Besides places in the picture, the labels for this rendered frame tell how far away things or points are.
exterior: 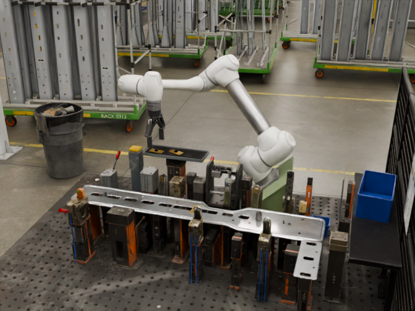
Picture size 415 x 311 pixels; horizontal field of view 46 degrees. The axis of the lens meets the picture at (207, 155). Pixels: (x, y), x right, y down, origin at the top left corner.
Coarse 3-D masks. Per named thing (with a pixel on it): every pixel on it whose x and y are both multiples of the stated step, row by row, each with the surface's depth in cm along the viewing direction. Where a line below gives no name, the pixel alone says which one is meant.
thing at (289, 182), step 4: (288, 172) 250; (292, 172) 251; (288, 176) 248; (292, 176) 248; (288, 180) 252; (292, 180) 251; (288, 184) 253; (292, 184) 251; (288, 188) 253; (292, 188) 252; (288, 192) 254; (292, 192) 252
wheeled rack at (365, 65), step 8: (320, 8) 836; (320, 16) 840; (320, 24) 846; (320, 32) 939; (320, 40) 945; (368, 48) 927; (352, 56) 926; (368, 56) 902; (384, 56) 899; (320, 64) 870; (328, 64) 869; (336, 64) 869; (344, 64) 866; (352, 64) 866; (360, 64) 863; (368, 64) 860; (376, 64) 856; (384, 64) 853; (392, 64) 851; (400, 64) 865; (408, 64) 862; (320, 72) 884; (400, 72) 840; (408, 72) 836
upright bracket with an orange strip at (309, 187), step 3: (309, 177) 248; (309, 180) 248; (312, 180) 248; (309, 183) 249; (306, 186) 250; (309, 186) 249; (306, 189) 251; (309, 189) 250; (306, 192) 251; (309, 192) 251; (306, 195) 252; (309, 195) 251; (306, 198) 252; (309, 198) 252; (309, 201) 253; (309, 204) 253; (306, 207) 255; (309, 207) 254; (309, 210) 255; (306, 213) 256; (309, 213) 255
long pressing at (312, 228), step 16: (96, 192) 276; (112, 192) 276; (128, 192) 276; (144, 208) 259; (160, 208) 259; (208, 208) 259; (224, 224) 245; (240, 224) 244; (256, 224) 244; (272, 224) 244; (304, 224) 244; (320, 224) 244; (320, 240) 232
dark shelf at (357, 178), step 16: (352, 208) 253; (352, 224) 238; (368, 224) 238; (384, 224) 238; (352, 240) 226; (368, 240) 226; (384, 240) 226; (352, 256) 214; (368, 256) 214; (384, 256) 214; (400, 256) 214
